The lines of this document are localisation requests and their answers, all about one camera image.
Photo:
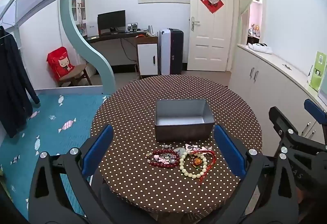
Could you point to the dark desk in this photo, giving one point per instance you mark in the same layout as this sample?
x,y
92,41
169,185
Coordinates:
x,y
112,36

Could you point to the white panel door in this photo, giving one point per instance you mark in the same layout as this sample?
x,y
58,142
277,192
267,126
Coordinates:
x,y
208,35

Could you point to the white net curtain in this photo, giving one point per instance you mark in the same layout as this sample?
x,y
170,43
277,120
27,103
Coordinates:
x,y
249,1

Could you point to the pale jade pendant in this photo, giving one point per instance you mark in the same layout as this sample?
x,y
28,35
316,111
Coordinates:
x,y
182,153

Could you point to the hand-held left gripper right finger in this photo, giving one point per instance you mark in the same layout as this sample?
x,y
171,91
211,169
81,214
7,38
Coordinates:
x,y
228,148

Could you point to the white box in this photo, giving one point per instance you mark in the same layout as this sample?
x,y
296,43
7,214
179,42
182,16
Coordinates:
x,y
92,29

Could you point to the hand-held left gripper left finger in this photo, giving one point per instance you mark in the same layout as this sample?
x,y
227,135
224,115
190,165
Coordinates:
x,y
98,148

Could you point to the black computer monitor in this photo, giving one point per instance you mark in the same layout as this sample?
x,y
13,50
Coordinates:
x,y
111,19

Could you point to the red diamond door decoration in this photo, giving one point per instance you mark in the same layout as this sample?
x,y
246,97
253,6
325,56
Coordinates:
x,y
212,1

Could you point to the small white cabinet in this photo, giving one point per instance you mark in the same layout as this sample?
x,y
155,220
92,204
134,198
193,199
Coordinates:
x,y
147,59

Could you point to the dark hanging jacket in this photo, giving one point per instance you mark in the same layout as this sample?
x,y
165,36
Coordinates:
x,y
12,81

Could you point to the grey metal tin box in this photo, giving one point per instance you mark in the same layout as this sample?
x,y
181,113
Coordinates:
x,y
182,114

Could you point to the blue candy print bed sheet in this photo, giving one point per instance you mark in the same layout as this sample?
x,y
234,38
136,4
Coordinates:
x,y
51,116

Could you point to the brown polka dot tablecloth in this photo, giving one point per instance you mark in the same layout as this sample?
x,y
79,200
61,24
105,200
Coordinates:
x,y
132,116

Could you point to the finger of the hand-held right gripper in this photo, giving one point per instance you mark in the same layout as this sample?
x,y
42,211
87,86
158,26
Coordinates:
x,y
279,121
315,110

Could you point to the white cloth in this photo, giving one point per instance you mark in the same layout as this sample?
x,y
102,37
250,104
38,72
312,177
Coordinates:
x,y
259,48

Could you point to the green box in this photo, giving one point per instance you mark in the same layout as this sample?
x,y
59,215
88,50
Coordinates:
x,y
318,70

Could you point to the white glass door cupboard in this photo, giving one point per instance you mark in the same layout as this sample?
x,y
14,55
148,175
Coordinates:
x,y
78,9

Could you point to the red cartoon cushion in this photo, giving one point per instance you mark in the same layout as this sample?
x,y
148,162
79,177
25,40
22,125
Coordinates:
x,y
60,64

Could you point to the wooden chair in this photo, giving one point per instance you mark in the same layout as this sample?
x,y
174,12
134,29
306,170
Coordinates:
x,y
76,73

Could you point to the white sideboard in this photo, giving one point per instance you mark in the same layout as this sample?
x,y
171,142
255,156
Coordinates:
x,y
270,78

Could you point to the teal bunk bed frame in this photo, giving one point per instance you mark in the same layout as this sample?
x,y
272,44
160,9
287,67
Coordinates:
x,y
76,35

